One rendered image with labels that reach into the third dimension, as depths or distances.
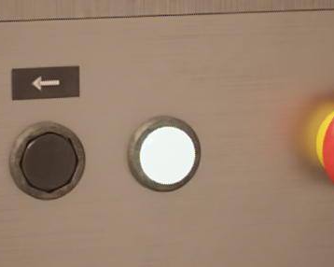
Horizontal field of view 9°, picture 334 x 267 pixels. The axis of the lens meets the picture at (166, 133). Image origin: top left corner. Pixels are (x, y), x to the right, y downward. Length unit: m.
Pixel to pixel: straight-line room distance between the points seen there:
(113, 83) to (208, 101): 0.04
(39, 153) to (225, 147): 0.08
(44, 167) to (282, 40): 0.11
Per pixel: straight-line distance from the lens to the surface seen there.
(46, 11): 0.83
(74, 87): 0.84
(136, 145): 0.85
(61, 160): 0.84
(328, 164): 0.86
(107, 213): 0.85
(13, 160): 0.83
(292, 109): 0.88
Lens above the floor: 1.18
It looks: 8 degrees down
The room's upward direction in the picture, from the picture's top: straight up
